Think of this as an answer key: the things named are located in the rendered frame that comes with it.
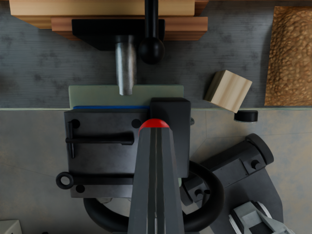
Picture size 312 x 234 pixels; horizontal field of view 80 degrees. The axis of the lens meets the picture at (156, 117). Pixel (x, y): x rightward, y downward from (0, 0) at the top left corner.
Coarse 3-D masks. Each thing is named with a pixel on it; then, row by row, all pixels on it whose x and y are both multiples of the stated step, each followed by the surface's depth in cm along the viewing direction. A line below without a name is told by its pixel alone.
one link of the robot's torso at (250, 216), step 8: (240, 208) 102; (248, 208) 98; (256, 208) 95; (232, 216) 102; (240, 216) 95; (248, 216) 93; (256, 216) 93; (264, 216) 84; (240, 224) 96; (248, 224) 93; (256, 224) 92; (264, 224) 89; (272, 224) 78; (280, 224) 76; (248, 232) 81; (256, 232) 86; (264, 232) 82; (272, 232) 80; (280, 232) 74; (288, 232) 72
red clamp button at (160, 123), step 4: (148, 120) 17; (152, 120) 17; (156, 120) 17; (160, 120) 17; (144, 124) 17; (148, 124) 17; (152, 124) 17; (156, 124) 17; (160, 124) 17; (164, 124) 17; (140, 128) 17
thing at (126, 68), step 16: (80, 32) 18; (96, 32) 18; (112, 32) 18; (128, 32) 18; (144, 32) 18; (160, 32) 18; (96, 48) 25; (112, 48) 25; (128, 48) 21; (128, 64) 22; (128, 80) 22
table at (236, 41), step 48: (0, 0) 26; (240, 0) 26; (288, 0) 26; (0, 48) 27; (48, 48) 27; (192, 48) 27; (240, 48) 27; (0, 96) 28; (48, 96) 28; (192, 96) 29
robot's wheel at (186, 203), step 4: (180, 188) 110; (184, 188) 111; (180, 192) 109; (184, 192) 109; (184, 196) 109; (188, 196) 110; (184, 200) 109; (188, 200) 109; (192, 200) 116; (184, 204) 110; (188, 204) 112
